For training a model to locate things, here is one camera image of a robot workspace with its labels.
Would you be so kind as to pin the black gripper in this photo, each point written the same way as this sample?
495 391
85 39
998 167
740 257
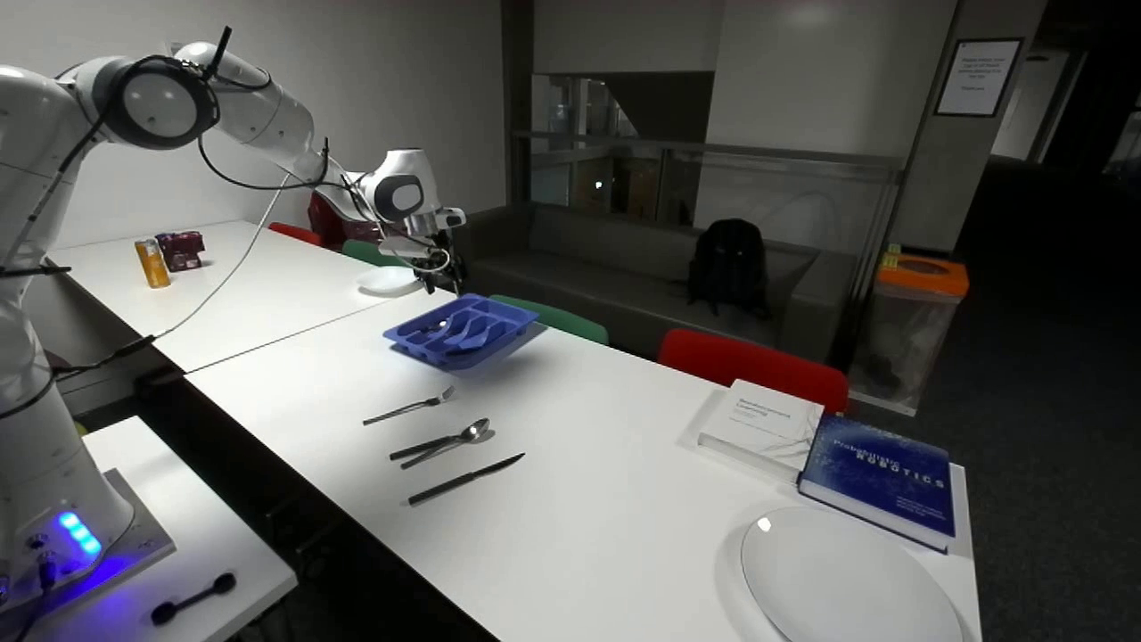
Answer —
438 246

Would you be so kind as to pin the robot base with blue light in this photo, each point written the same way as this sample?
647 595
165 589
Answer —
73 549

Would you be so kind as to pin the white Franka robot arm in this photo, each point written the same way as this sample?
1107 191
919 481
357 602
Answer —
48 131

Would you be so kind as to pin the blue plastic cutlery rack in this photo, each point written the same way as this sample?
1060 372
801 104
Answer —
465 335

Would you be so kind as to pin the large green chair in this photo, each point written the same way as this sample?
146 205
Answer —
361 250

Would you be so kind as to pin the small green chair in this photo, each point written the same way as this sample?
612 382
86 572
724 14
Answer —
557 317

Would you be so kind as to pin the grey sofa bench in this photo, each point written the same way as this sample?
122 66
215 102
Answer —
619 273

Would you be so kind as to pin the black knife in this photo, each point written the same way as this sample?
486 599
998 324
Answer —
465 481

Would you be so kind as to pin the dark red packet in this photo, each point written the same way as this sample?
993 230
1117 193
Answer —
184 249

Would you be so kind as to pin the orange bottle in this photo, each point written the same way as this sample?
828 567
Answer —
153 265

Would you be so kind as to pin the black backpack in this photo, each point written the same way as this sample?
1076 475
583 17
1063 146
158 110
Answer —
730 265

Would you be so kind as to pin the white box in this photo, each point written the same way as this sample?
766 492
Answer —
749 425

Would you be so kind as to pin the black dumbbell-shaped tool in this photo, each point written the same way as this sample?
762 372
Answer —
196 599

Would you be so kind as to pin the bin with orange lid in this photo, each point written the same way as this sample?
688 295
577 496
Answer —
912 326

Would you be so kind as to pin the blue book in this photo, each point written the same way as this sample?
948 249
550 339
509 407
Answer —
885 475

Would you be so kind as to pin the white round plate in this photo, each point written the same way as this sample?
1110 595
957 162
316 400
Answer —
850 584

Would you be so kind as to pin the framed wall notice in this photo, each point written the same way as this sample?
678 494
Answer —
979 77

